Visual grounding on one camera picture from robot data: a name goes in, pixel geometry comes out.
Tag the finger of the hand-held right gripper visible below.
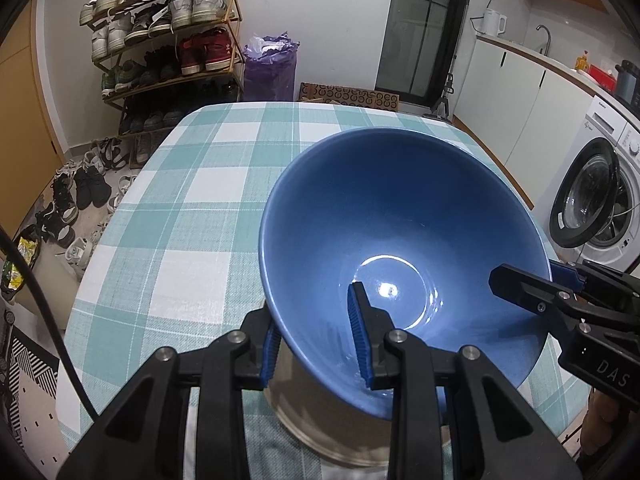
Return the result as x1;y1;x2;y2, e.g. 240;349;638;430
550;259;640;306
489;263;640;341

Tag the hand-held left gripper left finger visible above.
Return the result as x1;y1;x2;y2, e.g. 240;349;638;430
55;305;281;480

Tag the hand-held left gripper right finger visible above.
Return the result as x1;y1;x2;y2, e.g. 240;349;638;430
346;281;586;480

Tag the beige speckled plate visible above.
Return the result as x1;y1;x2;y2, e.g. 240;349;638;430
265;345;453;471

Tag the blue ceramic bowl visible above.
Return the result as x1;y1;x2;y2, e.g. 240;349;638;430
258;127;553;423

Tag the person's right hand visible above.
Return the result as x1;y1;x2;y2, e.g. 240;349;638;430
581;389;637;462

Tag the white washing machine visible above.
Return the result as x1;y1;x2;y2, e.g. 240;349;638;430
547;95;640;266

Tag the white base cabinet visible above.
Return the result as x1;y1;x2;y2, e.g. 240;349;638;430
452;35;601;211

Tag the teal checked tablecloth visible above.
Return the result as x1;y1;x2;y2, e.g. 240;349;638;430
56;101;593;480

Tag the red box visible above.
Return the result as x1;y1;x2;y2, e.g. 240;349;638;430
587;64;618;92

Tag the dark grey canister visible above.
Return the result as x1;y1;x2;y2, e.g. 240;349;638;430
615;60;640;106

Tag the black and white patterned rug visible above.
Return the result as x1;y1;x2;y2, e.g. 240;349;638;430
0;327;66;456

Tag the pile of dark sneakers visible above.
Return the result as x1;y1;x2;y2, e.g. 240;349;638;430
35;135;166;281

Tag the white electric kettle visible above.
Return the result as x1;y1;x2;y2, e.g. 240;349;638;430
481;8;508;37

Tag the black tray of snack packets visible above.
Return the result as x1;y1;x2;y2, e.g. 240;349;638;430
0;225;43;301

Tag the black framed glass door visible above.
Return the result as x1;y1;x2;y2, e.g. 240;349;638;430
375;0;473;108

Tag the purple plastic bag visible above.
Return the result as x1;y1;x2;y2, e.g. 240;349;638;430
241;34;299;103

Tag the wooden shoe rack with shoes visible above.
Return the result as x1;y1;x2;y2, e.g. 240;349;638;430
79;0;241;133

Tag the wooden door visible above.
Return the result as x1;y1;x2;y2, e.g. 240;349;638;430
0;0;71;171

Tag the black cable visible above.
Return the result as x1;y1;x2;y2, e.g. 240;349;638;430
0;225;101;421

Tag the brown ring-patterned mat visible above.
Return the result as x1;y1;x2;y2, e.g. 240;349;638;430
299;82;401;112

